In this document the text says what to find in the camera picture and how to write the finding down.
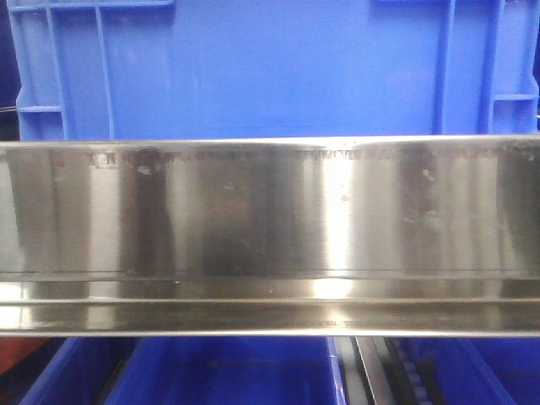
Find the stainless steel shelf beam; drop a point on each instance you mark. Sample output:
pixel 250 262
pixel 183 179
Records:
pixel 376 236

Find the blue bin on lower shelf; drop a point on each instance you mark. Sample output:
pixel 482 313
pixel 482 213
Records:
pixel 191 370

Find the large blue plastic crate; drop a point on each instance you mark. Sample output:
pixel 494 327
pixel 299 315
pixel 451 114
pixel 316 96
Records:
pixel 259 69

